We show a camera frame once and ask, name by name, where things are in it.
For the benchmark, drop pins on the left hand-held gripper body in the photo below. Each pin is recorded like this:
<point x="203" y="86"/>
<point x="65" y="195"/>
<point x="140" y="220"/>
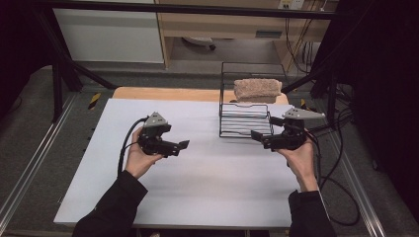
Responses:
<point x="154" y="120"/>

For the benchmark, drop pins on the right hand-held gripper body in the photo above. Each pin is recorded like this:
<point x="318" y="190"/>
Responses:
<point x="293" y="138"/>

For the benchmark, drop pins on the brown towel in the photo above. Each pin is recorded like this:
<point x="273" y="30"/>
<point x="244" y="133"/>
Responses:
<point x="257" y="89"/>

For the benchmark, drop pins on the person's right hand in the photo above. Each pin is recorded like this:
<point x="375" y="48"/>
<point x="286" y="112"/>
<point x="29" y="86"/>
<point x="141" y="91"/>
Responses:
<point x="303" y="164"/>

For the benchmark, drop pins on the person's left hand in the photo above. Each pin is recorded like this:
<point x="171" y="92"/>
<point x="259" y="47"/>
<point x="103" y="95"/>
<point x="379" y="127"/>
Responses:
<point x="136" y="161"/>

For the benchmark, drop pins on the black metal stand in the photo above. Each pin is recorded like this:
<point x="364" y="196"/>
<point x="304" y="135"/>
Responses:
<point x="57" y="89"/>
<point x="332" y="98"/>

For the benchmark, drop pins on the white power strip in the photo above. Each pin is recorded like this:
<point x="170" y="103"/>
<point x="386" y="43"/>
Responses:
<point x="197" y="40"/>

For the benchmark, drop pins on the white cabinet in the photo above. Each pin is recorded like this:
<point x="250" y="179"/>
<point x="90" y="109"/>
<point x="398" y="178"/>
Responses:
<point x="108" y="36"/>

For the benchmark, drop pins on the black curtain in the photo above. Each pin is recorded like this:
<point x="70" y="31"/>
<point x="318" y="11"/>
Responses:
<point x="385" y="82"/>
<point x="19" y="49"/>

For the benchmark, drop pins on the wooden desk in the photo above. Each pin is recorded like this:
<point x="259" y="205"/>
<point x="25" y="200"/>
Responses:
<point x="224" y="24"/>

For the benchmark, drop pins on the black metal crossbar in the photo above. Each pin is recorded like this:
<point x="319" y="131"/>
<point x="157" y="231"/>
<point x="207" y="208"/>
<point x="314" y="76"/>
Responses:
<point x="197" y="9"/>

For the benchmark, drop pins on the aluminium floor rail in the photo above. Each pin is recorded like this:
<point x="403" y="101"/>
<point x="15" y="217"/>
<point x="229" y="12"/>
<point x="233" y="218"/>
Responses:
<point x="36" y="154"/>
<point x="357" y="184"/>

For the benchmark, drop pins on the white wall outlet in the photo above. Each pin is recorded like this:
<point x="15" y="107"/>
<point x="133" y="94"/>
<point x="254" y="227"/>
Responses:
<point x="291" y="4"/>

